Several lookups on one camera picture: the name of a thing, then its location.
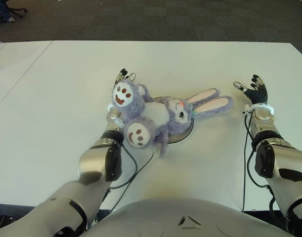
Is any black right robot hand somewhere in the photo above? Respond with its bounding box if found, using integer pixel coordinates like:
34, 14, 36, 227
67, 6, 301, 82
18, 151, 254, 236
233, 74, 269, 105

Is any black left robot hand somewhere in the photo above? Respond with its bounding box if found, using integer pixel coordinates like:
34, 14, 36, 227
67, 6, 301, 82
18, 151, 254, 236
113, 68, 137, 87

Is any black office chair base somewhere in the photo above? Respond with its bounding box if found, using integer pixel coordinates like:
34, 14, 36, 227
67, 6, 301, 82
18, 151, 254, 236
8, 6, 28, 18

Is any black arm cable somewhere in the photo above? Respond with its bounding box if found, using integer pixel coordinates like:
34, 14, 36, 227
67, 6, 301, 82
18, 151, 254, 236
108, 144, 139, 214
241, 113, 248, 213
247, 116, 289, 233
108, 152, 155, 191

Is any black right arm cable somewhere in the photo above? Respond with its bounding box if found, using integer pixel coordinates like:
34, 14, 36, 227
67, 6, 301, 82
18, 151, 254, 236
241, 113, 248, 213
247, 116, 289, 233

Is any purple plush bunny doll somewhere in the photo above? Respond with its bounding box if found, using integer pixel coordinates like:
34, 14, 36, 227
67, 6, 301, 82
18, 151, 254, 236
112, 79, 234, 158

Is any person in blue jeans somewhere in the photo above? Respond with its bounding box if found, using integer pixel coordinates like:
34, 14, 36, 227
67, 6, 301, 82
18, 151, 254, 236
0, 0, 15, 25

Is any silver robot torso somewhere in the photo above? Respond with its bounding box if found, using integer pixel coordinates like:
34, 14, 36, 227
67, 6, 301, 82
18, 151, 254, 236
86, 198, 290, 237

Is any white plate with black rim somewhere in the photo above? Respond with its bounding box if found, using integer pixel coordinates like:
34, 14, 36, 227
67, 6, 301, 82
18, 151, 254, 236
152, 95, 195, 145

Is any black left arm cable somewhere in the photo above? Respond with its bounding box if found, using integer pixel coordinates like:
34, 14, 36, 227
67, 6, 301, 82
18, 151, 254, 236
108, 144, 139, 214
108, 152, 155, 191

